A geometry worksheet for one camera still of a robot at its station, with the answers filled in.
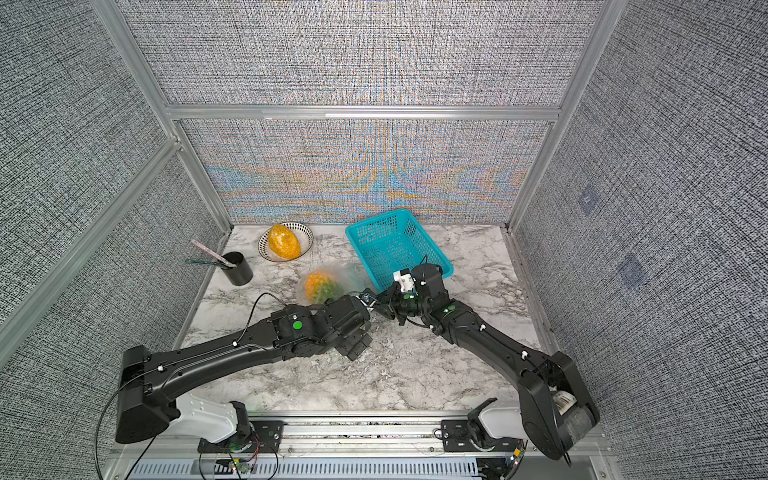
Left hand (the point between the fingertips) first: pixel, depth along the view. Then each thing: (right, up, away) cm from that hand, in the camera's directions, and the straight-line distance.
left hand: (358, 324), depth 73 cm
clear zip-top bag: (-5, +11, +24) cm, 27 cm away
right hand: (+1, +7, +2) cm, 7 cm away
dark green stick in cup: (-49, +15, +19) cm, 55 cm away
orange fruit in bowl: (-29, +22, +33) cm, 49 cm away
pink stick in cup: (-48, +17, +23) cm, 56 cm away
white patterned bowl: (-25, +26, +43) cm, 56 cm away
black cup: (-42, +10, +28) cm, 51 cm away
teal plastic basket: (+10, +22, +40) cm, 47 cm away
